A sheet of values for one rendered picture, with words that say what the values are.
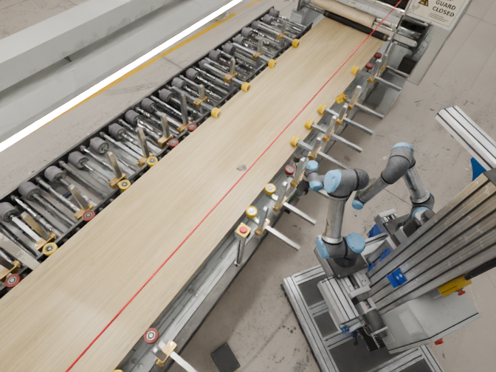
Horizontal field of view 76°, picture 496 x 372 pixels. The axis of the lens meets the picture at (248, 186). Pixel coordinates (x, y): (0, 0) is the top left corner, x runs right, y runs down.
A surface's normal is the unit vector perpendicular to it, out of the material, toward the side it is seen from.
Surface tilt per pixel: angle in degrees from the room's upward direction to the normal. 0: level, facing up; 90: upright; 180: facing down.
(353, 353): 0
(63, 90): 61
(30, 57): 90
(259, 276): 0
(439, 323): 0
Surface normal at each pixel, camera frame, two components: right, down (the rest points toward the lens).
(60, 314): 0.07, -0.56
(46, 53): 0.82, 0.51
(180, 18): 0.75, 0.17
